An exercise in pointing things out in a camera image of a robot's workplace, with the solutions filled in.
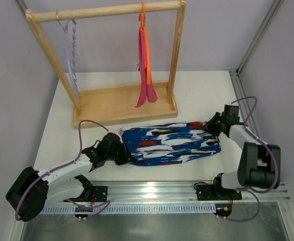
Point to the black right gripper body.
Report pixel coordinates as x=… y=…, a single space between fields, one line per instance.
x=212 y=126

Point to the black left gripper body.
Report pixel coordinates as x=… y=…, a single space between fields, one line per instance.
x=122 y=153

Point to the blue white red patterned trousers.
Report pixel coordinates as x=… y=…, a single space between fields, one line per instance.
x=169 y=144

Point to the lilac plastic hanger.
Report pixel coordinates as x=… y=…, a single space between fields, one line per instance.
x=69 y=29

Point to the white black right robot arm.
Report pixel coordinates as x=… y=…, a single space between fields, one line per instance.
x=259 y=164

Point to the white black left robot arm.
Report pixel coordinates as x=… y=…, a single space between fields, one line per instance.
x=35 y=189

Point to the pink cloth on hanger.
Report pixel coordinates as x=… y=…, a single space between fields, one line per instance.
x=147 y=91

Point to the orange plastic hanger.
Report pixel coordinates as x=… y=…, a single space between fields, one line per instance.
x=143 y=47

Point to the wooden clothes rack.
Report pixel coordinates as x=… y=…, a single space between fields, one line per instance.
x=107 y=60

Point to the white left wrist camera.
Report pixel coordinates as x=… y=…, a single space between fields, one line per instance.
x=119 y=132

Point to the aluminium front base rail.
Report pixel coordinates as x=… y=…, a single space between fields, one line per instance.
x=140 y=192

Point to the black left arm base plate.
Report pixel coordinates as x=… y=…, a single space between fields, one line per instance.
x=99 y=193

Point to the aluminium frame rail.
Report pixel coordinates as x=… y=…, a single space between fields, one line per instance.
x=238 y=76

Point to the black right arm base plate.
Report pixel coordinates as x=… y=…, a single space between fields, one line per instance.
x=206 y=192

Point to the slotted grey cable duct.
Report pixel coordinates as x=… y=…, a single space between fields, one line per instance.
x=159 y=208

